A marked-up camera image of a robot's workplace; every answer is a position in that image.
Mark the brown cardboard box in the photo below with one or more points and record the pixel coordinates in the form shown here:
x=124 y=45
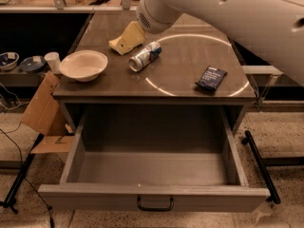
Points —
x=44 y=115

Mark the grey cabinet with dark top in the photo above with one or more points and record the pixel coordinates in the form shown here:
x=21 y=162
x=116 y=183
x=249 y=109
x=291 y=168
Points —
x=188 y=48

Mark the dark blue snack packet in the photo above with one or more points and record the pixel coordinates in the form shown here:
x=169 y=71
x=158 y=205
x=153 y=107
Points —
x=211 y=78

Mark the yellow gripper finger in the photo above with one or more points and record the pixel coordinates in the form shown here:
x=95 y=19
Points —
x=131 y=37

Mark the white paper cup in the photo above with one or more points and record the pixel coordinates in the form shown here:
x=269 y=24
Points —
x=53 y=60

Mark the white bowl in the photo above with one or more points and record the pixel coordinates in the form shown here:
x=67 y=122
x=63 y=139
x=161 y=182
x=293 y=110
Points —
x=83 y=65

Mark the blue patterned bowl far left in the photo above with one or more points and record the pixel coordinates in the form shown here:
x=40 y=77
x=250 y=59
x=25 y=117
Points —
x=8 y=61

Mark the grey open top drawer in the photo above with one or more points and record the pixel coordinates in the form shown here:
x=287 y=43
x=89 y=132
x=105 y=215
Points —
x=184 y=152

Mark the yellow sponge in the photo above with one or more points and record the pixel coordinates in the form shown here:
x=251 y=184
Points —
x=114 y=45

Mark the black tripod leg left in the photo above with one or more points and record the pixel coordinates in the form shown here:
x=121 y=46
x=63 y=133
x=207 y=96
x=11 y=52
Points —
x=21 y=167

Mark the silver blue soda can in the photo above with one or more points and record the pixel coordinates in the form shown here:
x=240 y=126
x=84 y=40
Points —
x=145 y=57

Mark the black drawer handle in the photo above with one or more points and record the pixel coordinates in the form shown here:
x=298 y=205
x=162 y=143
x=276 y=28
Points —
x=155 y=204

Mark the black bar right stand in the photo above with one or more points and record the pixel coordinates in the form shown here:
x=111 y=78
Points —
x=248 y=139

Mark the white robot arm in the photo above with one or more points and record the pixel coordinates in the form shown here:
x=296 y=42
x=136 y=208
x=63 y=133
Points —
x=271 y=29

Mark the blue bowl on shelf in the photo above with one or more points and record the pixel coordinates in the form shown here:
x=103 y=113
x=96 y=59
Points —
x=33 y=64

